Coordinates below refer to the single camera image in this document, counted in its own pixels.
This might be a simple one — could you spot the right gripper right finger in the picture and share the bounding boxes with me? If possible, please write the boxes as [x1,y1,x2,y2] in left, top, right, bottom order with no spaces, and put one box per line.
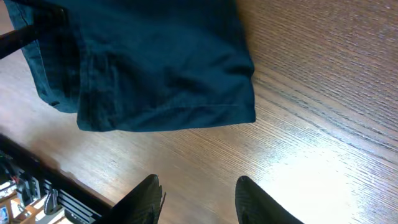
[235,175,303,224]

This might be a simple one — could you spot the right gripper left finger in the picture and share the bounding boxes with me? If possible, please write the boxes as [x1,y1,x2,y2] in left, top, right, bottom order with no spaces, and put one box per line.
[93,174,165,224]

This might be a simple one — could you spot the navy blue shorts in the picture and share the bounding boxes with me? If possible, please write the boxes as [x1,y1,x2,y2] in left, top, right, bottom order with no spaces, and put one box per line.
[6,0,256,132]

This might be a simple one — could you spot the background equipment clutter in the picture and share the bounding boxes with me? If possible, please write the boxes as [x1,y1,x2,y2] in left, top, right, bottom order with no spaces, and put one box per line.
[1,151,101,224]

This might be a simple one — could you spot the black table edge rail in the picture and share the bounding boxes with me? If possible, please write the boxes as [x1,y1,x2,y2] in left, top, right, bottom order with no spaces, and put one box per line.
[1,135,111,223]

